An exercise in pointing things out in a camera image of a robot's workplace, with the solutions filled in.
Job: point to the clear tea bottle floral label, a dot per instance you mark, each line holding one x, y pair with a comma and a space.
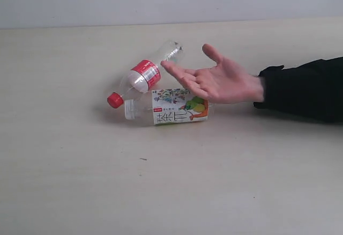
167, 106

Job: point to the open bare human hand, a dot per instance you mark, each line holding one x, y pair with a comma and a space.
225, 83

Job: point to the black sleeved forearm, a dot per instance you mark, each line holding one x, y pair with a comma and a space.
312, 90

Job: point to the clear red label cola bottle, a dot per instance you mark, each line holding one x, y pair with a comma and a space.
145, 74

